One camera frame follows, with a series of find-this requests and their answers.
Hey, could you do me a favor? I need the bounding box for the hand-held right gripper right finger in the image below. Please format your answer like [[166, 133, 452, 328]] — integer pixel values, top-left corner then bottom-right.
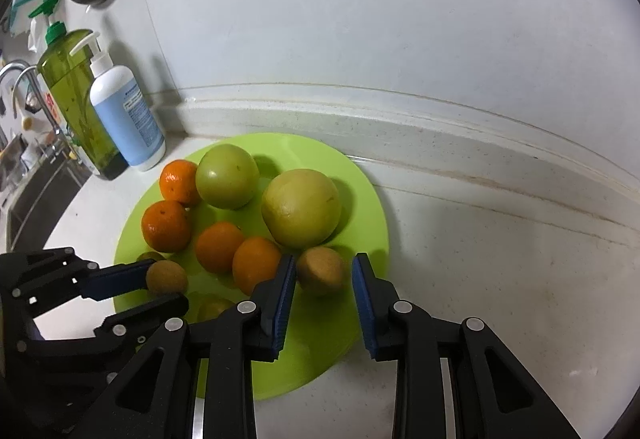
[[351, 253, 581, 439]]

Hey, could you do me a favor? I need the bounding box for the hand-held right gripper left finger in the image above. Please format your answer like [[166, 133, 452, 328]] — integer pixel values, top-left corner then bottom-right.
[[65, 255, 298, 439]]

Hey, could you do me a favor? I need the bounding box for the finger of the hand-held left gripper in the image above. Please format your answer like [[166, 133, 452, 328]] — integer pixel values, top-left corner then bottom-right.
[[15, 293, 190, 357], [10, 247, 152, 316]]

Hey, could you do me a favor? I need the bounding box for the brown kiwi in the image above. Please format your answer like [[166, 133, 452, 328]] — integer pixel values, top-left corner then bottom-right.
[[146, 261, 188, 297], [296, 246, 347, 296]]

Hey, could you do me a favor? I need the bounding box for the green plate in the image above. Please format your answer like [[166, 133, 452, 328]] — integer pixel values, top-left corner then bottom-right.
[[113, 133, 390, 402]]

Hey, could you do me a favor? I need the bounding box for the small orange mandarin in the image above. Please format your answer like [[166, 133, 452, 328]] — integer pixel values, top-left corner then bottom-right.
[[160, 160, 202, 206]]

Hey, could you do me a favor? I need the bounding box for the yellow-green pomelo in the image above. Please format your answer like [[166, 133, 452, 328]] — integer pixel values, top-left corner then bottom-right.
[[261, 169, 343, 249]]

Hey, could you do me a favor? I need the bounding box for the steel sink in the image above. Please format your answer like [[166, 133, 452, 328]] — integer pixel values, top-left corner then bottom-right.
[[0, 134, 93, 240]]

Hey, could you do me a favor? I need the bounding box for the green apple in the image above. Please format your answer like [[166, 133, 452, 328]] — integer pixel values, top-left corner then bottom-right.
[[195, 144, 261, 210]]

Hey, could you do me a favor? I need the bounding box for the blue lotion pump bottle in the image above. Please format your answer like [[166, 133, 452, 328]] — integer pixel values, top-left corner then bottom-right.
[[68, 31, 167, 172]]

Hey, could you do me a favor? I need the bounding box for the green dish soap bottle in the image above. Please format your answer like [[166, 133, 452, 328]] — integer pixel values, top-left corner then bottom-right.
[[37, 21, 131, 181]]

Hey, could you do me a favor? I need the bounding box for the steel faucet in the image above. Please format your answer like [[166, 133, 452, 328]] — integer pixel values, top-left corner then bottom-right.
[[0, 60, 66, 140]]

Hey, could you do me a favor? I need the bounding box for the green trigger spray bottle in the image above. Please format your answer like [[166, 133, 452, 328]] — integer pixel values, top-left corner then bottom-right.
[[27, 0, 62, 52]]

